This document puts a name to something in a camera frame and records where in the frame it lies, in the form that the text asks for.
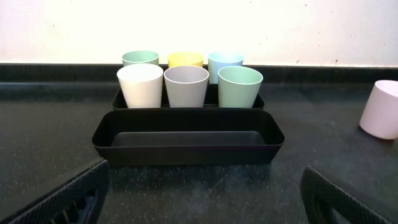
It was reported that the yellow cup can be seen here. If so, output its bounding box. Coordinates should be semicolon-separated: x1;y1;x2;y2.
167;51;205;68

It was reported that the white cup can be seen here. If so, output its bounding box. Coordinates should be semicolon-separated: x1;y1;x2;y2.
116;63;164;109

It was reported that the pink cup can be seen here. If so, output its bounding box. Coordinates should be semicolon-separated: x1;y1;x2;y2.
359;79;398;141

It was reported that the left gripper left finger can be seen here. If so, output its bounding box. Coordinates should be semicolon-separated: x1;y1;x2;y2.
0;157;112;224

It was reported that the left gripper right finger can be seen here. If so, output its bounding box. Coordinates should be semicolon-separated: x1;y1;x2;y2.
299;166;398;224

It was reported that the grey cup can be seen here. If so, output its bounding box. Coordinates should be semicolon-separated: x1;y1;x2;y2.
164;65;210;108

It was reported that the blue cup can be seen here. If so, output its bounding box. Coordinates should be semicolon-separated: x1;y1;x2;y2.
207;52;244;85

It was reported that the green cup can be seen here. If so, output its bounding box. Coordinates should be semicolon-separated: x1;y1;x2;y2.
218;65;264;109
121;50;160;67

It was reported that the black tray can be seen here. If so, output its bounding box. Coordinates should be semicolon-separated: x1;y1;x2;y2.
111;83;266;111
91;108;285;167

